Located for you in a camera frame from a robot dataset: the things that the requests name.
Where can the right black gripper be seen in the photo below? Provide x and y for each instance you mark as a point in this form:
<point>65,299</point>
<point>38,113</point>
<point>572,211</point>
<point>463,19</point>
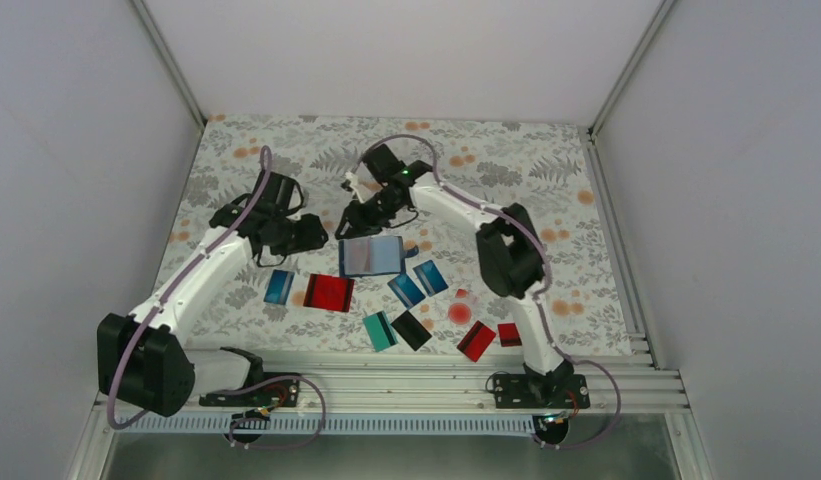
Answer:
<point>360,226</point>

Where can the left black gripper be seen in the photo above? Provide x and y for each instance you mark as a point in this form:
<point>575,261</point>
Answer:
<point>310,240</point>

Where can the dark blue card holder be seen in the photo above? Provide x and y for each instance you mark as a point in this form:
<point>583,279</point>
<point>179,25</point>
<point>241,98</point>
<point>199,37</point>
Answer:
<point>388,255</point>

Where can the teal card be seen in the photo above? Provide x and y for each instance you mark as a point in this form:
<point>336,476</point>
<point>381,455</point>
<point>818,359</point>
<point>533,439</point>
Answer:
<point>380,331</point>

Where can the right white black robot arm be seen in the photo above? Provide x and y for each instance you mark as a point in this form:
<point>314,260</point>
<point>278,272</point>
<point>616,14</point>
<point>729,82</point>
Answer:
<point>511,259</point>

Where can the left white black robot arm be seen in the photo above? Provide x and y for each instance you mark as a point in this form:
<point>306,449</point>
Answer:
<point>142,358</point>

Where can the blue card far left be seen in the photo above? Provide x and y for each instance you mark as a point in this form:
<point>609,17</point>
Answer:
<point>279,287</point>

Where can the blue card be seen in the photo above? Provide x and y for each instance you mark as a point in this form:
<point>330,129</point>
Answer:
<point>406,290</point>
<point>430,278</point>
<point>279,287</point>

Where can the red card upper stack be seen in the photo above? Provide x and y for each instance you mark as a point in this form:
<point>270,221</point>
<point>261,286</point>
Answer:
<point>315,296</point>

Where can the red card overlapping stack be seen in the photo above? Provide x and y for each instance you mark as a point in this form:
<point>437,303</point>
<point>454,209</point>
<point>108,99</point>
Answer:
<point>339,293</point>

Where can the blue card centre right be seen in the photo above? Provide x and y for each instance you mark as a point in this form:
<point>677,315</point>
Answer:
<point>430,278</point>

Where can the black card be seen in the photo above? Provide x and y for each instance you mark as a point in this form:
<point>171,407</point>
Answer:
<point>411,330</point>

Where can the white card red circle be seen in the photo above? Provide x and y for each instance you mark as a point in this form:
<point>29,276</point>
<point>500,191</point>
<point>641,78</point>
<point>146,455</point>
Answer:
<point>460,311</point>

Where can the floral patterned table mat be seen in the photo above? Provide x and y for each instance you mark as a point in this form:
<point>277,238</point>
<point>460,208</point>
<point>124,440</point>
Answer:
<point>539,166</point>

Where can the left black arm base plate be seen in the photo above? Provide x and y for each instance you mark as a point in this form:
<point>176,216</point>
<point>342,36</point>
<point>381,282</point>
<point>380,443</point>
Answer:
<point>271,391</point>

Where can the aluminium front rail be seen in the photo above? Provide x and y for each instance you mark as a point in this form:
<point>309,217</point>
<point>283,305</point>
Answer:
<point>445,384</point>

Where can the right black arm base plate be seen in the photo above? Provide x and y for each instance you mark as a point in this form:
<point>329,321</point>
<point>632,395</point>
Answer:
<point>517,391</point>

